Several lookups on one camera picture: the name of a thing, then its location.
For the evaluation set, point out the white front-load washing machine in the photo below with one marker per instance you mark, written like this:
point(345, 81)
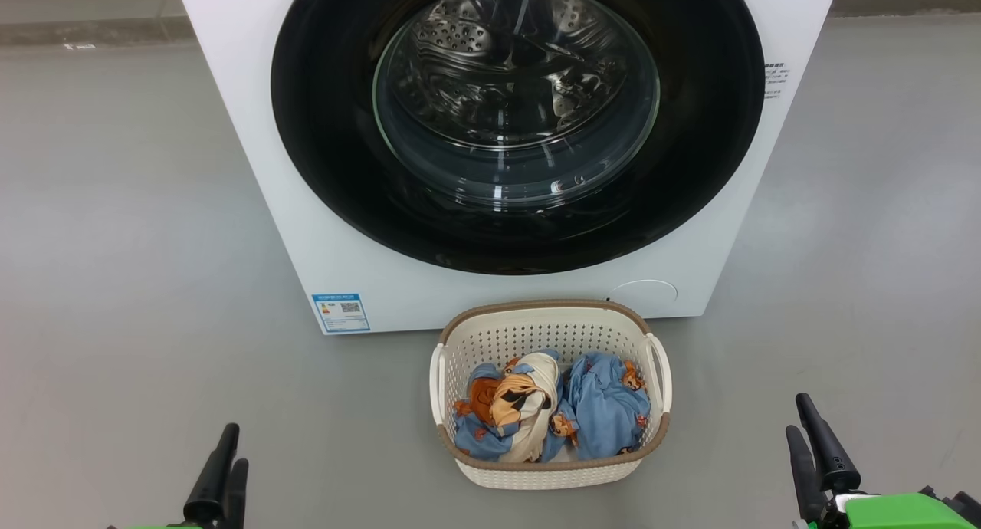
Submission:
point(253, 169)

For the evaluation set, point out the steel washer drum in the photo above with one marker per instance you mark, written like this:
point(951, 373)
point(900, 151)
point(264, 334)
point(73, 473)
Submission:
point(498, 77)

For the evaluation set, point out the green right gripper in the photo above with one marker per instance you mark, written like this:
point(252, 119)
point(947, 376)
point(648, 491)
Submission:
point(897, 514)

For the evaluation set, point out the black round glass washer door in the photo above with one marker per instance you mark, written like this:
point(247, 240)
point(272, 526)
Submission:
point(329, 130)

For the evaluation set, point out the round white filter cover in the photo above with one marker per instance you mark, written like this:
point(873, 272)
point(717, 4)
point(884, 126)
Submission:
point(644, 297)

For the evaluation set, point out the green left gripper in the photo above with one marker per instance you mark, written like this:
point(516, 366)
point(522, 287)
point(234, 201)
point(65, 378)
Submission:
point(176, 527)

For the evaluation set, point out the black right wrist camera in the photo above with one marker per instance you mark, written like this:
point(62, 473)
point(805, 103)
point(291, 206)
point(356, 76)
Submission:
point(962, 502)

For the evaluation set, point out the blue and cream cartoon garment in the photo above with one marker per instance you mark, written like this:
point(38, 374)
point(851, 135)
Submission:
point(521, 395)

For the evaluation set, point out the black text warning label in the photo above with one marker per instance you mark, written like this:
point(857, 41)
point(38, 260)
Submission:
point(775, 80)

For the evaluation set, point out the cream basket with brown rim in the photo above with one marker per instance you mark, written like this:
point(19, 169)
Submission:
point(552, 471)

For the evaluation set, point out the blue cartoon print garment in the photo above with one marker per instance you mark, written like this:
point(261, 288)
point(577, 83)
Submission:
point(605, 410)

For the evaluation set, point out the blue energy label sticker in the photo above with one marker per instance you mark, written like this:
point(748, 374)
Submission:
point(341, 313)

